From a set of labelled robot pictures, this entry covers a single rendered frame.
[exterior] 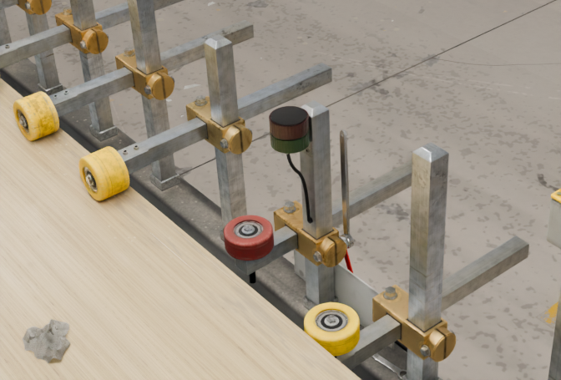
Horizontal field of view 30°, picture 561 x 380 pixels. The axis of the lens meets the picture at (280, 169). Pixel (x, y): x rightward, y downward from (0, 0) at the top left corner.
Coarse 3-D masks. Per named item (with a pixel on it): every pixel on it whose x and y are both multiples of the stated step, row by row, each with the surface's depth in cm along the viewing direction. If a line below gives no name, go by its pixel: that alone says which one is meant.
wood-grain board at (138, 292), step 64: (0, 128) 199; (0, 192) 181; (64, 192) 180; (128, 192) 180; (0, 256) 167; (64, 256) 166; (128, 256) 165; (192, 256) 164; (0, 320) 155; (64, 320) 154; (128, 320) 153; (192, 320) 152; (256, 320) 152
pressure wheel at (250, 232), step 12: (240, 216) 171; (252, 216) 171; (228, 228) 169; (240, 228) 169; (252, 228) 169; (264, 228) 168; (228, 240) 167; (240, 240) 166; (252, 240) 166; (264, 240) 166; (228, 252) 168; (240, 252) 166; (252, 252) 166; (264, 252) 167; (252, 276) 173
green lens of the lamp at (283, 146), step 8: (272, 136) 157; (304, 136) 157; (272, 144) 158; (280, 144) 157; (288, 144) 157; (296, 144) 157; (304, 144) 158; (280, 152) 158; (288, 152) 157; (296, 152) 158
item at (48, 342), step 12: (48, 324) 151; (60, 324) 152; (24, 336) 150; (36, 336) 150; (48, 336) 150; (60, 336) 150; (36, 348) 148; (48, 348) 147; (60, 348) 148; (48, 360) 147
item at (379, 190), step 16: (384, 176) 186; (400, 176) 186; (352, 192) 183; (368, 192) 183; (384, 192) 184; (336, 208) 179; (352, 208) 181; (368, 208) 184; (336, 224) 180; (288, 240) 174; (272, 256) 173
